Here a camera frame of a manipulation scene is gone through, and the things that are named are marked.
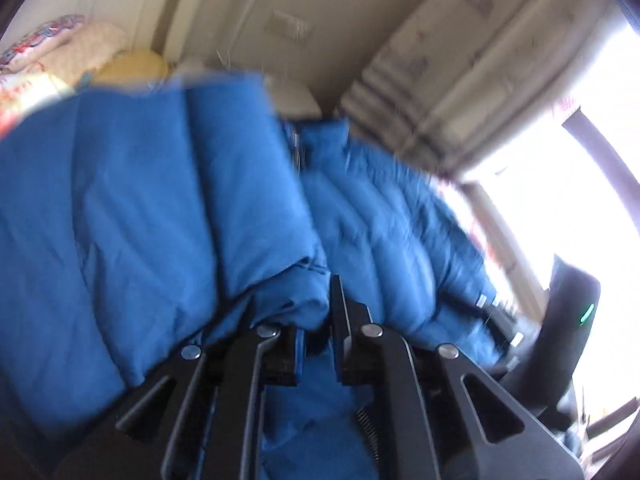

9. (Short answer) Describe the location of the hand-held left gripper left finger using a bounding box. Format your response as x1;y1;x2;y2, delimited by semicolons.
54;324;304;480

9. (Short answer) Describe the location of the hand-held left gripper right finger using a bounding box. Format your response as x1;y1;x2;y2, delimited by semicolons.
329;274;587;480

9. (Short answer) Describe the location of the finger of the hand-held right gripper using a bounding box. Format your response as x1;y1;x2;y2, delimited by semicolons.
477;294;528;361

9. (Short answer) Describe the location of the blue puffer jacket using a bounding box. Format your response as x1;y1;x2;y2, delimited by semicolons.
0;72;506;480

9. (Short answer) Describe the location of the window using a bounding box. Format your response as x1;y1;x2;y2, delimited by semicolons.
462;22;640;421

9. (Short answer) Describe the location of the white nightstand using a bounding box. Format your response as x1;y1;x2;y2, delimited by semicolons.
267;74;322;122

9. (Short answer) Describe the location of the printed beige curtain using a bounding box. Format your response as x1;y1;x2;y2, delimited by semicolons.
339;0;632;183

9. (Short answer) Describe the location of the yellow pillow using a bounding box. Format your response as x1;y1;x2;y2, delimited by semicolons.
91;49;172;87

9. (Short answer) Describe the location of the cream pillow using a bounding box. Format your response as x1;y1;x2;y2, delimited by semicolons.
30;22;132;93

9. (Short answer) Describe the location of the floral bed blanket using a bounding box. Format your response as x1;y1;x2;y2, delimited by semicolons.
0;71;71;138

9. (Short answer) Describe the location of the patterned red blue pillow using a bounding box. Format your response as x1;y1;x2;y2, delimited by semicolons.
0;14;98;77

